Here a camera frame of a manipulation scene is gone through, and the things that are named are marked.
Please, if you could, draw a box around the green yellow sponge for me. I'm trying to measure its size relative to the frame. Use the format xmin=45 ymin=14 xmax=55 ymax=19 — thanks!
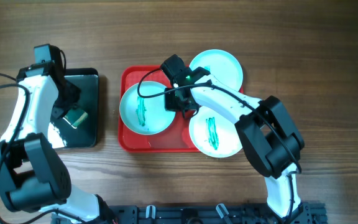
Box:
xmin=63 ymin=108 xmax=88 ymax=129

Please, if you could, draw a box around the white plate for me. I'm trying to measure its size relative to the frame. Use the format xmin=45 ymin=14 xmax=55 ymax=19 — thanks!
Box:
xmin=119 ymin=83 xmax=176 ymax=135
xmin=188 ymin=107 xmax=242 ymax=158
xmin=190 ymin=49 xmax=244 ymax=91

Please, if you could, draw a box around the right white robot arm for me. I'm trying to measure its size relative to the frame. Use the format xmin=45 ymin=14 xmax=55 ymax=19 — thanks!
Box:
xmin=164 ymin=75 xmax=305 ymax=221

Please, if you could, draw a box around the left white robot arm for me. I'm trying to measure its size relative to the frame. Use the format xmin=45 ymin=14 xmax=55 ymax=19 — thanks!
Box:
xmin=0 ymin=62 xmax=116 ymax=223

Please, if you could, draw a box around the red plastic tray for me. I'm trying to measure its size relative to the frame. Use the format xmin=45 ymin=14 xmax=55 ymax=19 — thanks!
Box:
xmin=117 ymin=64 xmax=244 ymax=153

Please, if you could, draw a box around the black water tray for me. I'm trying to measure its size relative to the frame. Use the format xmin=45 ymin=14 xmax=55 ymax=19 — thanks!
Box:
xmin=48 ymin=68 xmax=99 ymax=149

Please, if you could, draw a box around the right black cable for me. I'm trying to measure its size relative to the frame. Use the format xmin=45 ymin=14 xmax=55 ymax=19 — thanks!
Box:
xmin=136 ymin=67 xmax=303 ymax=218

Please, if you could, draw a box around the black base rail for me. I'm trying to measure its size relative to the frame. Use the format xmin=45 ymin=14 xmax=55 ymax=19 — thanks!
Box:
xmin=50 ymin=202 xmax=328 ymax=224

